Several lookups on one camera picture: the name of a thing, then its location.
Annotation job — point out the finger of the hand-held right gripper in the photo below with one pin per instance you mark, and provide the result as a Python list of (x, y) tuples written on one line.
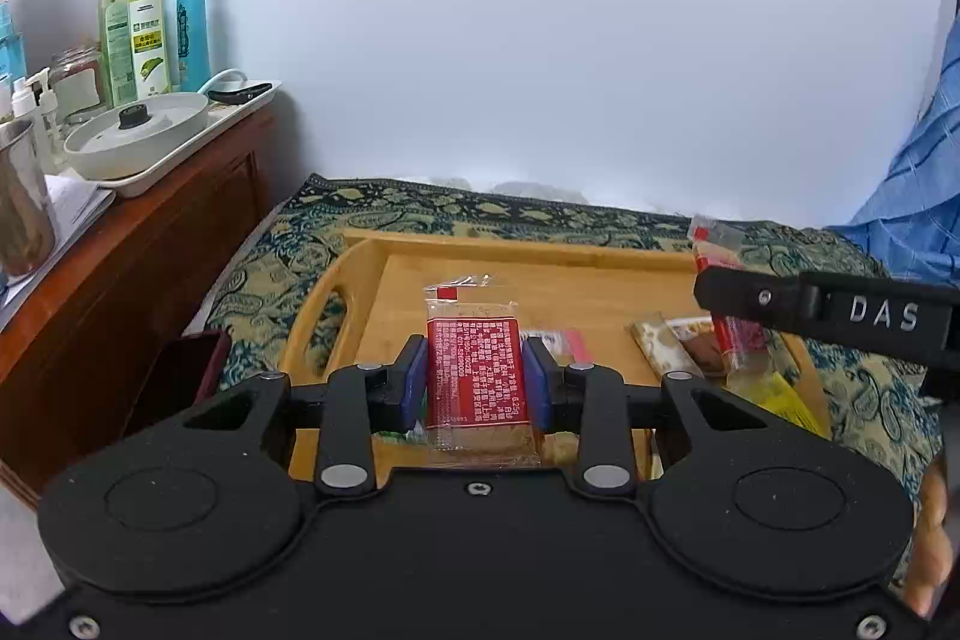
[(885, 314)]

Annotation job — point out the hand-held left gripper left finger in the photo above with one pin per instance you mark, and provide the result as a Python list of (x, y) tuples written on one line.
[(414, 385)]

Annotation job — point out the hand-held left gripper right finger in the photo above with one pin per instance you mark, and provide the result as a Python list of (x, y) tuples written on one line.
[(536, 381)]

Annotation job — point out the red clear-wrapped snack packet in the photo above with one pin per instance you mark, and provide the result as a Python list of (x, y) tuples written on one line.
[(480, 370)]

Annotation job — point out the wooden serving tray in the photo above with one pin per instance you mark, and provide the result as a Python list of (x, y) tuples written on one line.
[(585, 287)]

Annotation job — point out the red stick snack packet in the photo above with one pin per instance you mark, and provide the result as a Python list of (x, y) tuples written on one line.
[(739, 347)]

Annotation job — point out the person's right hand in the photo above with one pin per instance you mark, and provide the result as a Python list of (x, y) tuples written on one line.
[(930, 535)]

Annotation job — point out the pink red snack packet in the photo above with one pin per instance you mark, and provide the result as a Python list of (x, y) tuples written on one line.
[(566, 346)]

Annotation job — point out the green snack packet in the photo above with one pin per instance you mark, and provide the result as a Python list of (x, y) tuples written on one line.
[(397, 437)]

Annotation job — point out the blue plaid cloth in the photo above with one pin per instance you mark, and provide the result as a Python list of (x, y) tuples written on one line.
[(915, 197)]

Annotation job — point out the yellow snack packet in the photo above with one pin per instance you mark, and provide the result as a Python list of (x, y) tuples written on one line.
[(780, 400)]

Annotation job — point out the beige biscuit snack packet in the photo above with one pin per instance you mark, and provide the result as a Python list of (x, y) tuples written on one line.
[(675, 347)]

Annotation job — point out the paisley patterned blanket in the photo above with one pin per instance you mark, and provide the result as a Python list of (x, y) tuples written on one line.
[(300, 212)]

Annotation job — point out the brown wooden dresser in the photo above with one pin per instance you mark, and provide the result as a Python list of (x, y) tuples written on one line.
[(150, 235)]

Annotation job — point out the white plastic tray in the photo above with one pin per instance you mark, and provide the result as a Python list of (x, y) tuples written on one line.
[(229, 123)]

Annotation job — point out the flat black gadget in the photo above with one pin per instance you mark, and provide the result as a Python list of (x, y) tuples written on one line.
[(240, 93)]

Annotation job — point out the white pot with lid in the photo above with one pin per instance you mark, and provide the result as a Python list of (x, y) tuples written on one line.
[(150, 141)]

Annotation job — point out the stack of papers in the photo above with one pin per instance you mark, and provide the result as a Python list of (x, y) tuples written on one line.
[(75, 205)]

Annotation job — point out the teal spray bottle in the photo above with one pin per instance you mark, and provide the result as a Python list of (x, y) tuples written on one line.
[(193, 33)]

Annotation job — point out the stainless steel cup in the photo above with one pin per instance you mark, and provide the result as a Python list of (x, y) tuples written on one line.
[(22, 205)]

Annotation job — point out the lime green spray bottle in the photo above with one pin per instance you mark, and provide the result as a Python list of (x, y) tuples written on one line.
[(150, 40)]

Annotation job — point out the glass jar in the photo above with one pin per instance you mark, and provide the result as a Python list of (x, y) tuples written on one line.
[(79, 85)]

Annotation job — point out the translucent green bottle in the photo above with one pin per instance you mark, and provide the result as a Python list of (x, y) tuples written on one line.
[(116, 48)]

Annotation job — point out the small white pump bottle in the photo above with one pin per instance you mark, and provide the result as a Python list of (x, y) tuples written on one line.
[(22, 102), (46, 115)]

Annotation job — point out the small blue bottle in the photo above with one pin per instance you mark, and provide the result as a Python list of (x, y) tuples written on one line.
[(11, 55)]

